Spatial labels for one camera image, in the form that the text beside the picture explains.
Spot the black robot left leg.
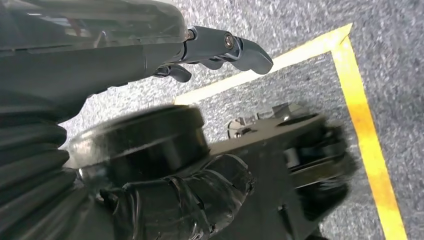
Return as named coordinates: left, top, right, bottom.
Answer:
left=66, top=102, right=359, bottom=240

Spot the yellow floor tape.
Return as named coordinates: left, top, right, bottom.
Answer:
left=173, top=22, right=409, bottom=240

